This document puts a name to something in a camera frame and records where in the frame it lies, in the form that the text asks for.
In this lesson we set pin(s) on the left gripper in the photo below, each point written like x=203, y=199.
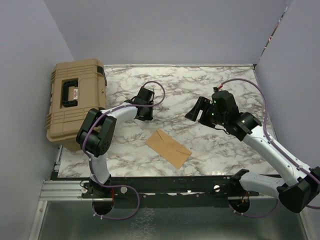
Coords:
x=148, y=117

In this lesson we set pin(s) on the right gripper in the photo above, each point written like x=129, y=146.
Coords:
x=193, y=114

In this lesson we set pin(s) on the brown paper envelope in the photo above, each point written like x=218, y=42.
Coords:
x=168, y=148

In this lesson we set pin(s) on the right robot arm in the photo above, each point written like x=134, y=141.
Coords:
x=297, y=184

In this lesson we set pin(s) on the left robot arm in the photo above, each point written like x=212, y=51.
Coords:
x=97, y=130

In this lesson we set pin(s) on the tan plastic tool case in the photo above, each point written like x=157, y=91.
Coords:
x=76, y=87

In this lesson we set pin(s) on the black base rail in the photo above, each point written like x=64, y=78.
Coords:
x=166, y=192

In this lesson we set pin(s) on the aluminium frame rail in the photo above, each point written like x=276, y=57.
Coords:
x=62, y=190

